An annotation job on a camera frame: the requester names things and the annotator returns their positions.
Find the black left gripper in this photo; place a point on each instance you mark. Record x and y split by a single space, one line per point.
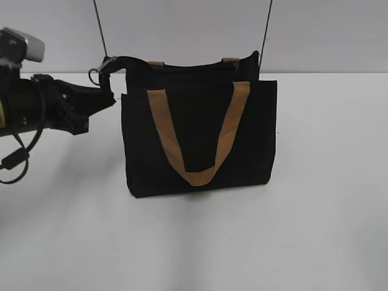
72 117

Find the silver zipper pull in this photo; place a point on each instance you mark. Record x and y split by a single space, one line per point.
97 76

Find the black canvas tote bag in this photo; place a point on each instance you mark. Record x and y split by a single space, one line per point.
198 100

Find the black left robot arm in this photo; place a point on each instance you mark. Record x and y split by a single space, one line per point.
22 106

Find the tan front bag handle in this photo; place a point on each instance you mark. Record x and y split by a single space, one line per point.
163 121

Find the tan bag handle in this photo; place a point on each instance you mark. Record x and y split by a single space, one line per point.
223 62
163 121

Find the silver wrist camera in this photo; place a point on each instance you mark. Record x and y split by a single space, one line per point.
17 46

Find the tan rear bag handle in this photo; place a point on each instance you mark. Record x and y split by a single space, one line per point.
223 62

